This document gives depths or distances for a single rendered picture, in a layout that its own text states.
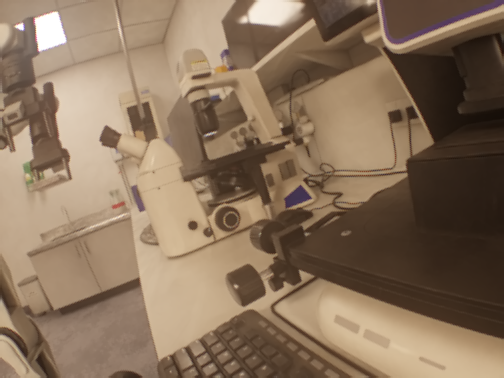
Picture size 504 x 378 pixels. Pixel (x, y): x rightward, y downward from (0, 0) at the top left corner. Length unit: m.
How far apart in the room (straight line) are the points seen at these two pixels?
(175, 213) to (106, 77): 3.11
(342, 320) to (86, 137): 3.37
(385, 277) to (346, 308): 0.08
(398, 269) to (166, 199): 0.57
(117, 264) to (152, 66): 2.43
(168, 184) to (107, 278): 2.31
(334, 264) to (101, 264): 2.74
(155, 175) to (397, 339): 0.60
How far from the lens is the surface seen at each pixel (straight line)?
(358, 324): 0.24
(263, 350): 0.27
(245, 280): 0.26
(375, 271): 0.19
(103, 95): 3.58
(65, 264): 2.94
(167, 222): 0.68
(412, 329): 0.22
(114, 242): 2.82
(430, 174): 0.21
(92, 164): 3.41
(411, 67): 0.42
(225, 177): 0.78
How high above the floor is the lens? 0.95
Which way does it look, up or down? 8 degrees down
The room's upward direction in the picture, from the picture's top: 18 degrees counter-clockwise
